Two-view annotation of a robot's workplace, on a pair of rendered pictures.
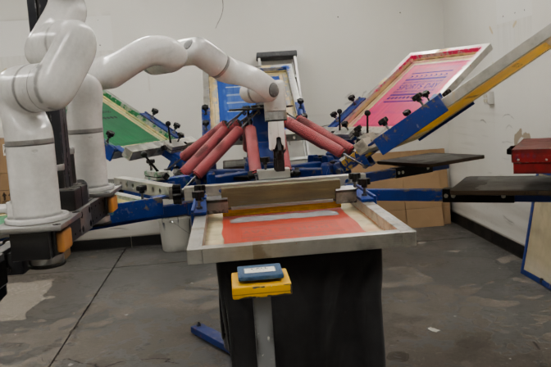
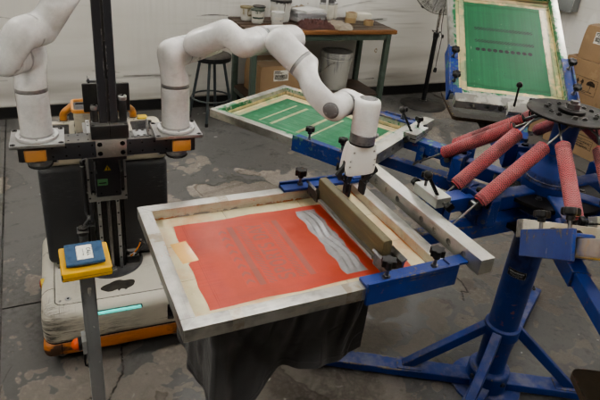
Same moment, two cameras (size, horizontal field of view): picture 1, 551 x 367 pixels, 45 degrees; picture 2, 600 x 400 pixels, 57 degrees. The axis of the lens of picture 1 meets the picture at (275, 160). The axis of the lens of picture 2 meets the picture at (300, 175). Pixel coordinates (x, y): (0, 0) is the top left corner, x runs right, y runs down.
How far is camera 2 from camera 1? 206 cm
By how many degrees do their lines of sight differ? 67
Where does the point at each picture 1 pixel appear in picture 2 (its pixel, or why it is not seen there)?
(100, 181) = (168, 126)
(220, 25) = not seen: outside the picture
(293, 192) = (354, 222)
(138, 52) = (208, 32)
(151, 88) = not seen: outside the picture
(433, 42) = not seen: outside the picture
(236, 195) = (325, 192)
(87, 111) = (162, 70)
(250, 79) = (305, 90)
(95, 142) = (167, 95)
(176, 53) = (231, 43)
